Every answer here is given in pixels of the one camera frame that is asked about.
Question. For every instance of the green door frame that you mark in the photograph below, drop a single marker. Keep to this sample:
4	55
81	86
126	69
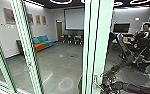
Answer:
27	46

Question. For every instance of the light wooden door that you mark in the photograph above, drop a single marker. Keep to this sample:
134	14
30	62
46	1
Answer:
59	30

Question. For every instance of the white projector screen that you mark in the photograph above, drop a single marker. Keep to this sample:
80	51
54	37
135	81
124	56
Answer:
74	18

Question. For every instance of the framed wall poster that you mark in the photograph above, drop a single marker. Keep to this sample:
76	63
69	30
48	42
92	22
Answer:
30	18
9	15
38	19
44	20

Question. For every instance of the dark meeting table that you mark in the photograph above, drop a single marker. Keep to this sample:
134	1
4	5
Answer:
72	37

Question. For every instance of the multicolour sofa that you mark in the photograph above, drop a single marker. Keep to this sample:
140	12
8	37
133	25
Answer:
42	42

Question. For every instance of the person in dark clothes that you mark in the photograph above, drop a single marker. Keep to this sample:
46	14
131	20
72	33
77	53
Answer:
145	32

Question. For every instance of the black wall monitor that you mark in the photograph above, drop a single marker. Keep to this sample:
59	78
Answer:
121	27

